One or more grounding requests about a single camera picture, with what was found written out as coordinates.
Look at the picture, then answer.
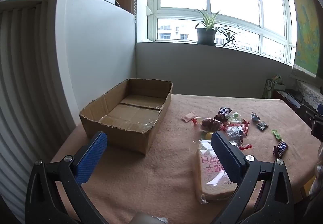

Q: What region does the black white candy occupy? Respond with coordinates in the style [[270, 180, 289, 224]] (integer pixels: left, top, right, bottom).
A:
[[256, 121, 268, 131]]

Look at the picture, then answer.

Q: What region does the bagged sliced bread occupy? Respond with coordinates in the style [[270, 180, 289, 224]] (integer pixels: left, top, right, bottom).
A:
[[193, 139, 237, 204]]

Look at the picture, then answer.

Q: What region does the red green snack pouch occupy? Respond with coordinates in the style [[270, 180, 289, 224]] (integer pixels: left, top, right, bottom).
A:
[[225, 119, 249, 146]]

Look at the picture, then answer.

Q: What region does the pale green candy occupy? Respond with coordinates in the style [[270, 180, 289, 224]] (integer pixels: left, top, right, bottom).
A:
[[229, 112, 241, 120]]

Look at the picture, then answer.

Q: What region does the yellow jelly cup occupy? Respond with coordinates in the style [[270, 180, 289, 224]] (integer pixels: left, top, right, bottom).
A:
[[201, 132, 213, 140]]

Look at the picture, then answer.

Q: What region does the dark snickers bar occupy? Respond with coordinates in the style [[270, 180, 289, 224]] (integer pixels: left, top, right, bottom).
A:
[[214, 107, 232, 121]]

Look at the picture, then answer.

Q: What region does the pink candy sachet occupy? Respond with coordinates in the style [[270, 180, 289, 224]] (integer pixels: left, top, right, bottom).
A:
[[182, 112, 197, 123]]

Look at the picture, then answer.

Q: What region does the white lace cloth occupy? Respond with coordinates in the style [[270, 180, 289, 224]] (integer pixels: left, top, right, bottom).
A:
[[297, 80, 323, 110]]

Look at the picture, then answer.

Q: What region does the dark wooden side cabinet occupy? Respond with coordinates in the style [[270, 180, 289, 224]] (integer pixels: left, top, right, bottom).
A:
[[272, 90, 311, 126]]

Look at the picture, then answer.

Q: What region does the green tissue box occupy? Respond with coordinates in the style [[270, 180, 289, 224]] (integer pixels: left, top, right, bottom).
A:
[[262, 75, 286, 99]]

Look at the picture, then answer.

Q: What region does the pink table cloth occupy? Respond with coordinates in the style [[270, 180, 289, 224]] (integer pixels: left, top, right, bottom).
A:
[[51, 93, 321, 224]]

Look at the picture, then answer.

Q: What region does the open cardboard box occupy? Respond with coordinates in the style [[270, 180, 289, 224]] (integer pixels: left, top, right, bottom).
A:
[[79, 78, 173, 155]]

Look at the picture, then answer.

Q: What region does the potted spider plant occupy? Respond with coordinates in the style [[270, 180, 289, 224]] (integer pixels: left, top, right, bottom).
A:
[[194, 9, 239, 49]]

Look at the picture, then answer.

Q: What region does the white cabinet panel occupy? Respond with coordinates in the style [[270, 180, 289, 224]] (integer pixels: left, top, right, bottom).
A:
[[55, 0, 135, 125]]

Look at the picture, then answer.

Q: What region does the wall map poster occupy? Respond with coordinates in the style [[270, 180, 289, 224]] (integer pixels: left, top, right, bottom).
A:
[[294, 0, 320, 76]]

